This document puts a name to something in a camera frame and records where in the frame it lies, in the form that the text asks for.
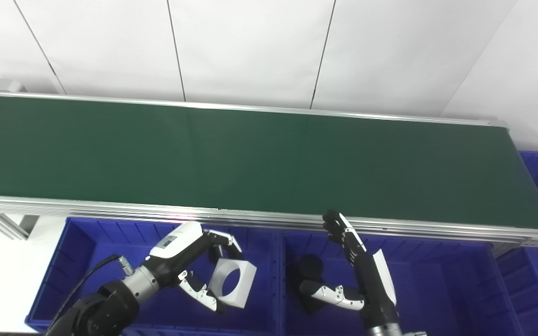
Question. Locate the black part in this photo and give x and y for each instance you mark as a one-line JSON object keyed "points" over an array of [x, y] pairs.
{"points": [[310, 267]]}

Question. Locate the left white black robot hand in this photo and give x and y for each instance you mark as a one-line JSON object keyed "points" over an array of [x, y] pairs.
{"points": [[180, 242]]}

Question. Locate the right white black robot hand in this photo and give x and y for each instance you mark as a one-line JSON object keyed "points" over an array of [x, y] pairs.
{"points": [[378, 289]]}

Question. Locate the green conveyor belt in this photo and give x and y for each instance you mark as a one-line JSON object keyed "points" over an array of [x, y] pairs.
{"points": [[250, 217], [250, 154]]}

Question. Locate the aluminium conveyor leg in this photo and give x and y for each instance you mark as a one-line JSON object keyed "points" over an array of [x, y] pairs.
{"points": [[12, 226]]}

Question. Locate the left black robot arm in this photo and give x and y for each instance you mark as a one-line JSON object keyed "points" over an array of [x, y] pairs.
{"points": [[105, 308]]}

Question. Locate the white square part with hole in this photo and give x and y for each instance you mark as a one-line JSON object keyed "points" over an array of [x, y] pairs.
{"points": [[249, 273]]}

